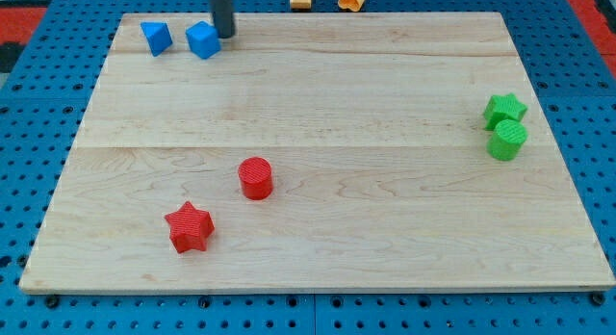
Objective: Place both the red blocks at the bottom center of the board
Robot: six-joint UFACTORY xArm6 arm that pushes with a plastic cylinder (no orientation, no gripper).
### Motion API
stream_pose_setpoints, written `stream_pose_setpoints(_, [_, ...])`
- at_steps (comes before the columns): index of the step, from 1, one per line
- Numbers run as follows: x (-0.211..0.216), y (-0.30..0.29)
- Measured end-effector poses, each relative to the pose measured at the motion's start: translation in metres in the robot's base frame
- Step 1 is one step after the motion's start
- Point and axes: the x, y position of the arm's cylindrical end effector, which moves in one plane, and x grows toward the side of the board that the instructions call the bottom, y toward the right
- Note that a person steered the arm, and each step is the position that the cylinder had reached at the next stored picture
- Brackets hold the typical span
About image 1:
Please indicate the red star block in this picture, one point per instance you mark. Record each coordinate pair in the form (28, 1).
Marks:
(189, 228)

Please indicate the blue perforated base panel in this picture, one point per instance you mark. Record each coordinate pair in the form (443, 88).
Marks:
(48, 90)

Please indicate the green star block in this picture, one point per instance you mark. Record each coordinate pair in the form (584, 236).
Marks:
(503, 107)

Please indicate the blue cube block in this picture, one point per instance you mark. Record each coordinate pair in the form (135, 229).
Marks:
(203, 40)

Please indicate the blue triangular block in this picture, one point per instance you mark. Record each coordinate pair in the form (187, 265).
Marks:
(157, 36)

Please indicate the red cylinder block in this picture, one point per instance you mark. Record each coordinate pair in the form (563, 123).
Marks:
(255, 175)

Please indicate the green cylinder block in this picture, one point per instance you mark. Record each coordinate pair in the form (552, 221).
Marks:
(508, 138)

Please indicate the wooden board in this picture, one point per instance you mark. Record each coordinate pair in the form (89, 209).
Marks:
(373, 126)

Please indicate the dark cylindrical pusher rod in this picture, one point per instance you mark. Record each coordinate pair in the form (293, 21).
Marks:
(222, 12)

